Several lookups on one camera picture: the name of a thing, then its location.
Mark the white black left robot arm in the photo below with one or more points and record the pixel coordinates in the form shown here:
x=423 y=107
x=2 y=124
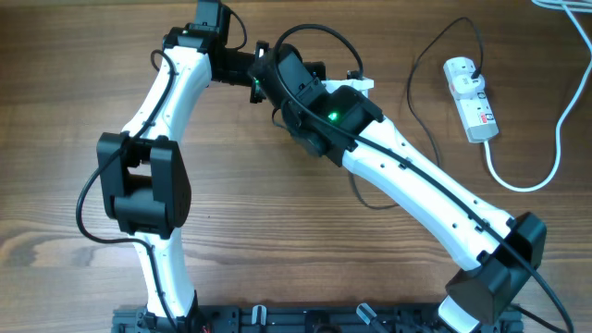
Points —
x=144 y=182

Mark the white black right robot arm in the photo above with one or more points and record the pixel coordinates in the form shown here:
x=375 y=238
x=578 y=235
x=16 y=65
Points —
x=496 y=252

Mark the white charger plug adapter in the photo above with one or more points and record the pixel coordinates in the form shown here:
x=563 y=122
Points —
x=464 y=86

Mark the white power strip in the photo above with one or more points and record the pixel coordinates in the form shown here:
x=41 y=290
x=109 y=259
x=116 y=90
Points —
x=476 y=114

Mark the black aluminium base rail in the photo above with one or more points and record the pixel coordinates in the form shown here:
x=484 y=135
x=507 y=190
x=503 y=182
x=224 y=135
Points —
x=411 y=317

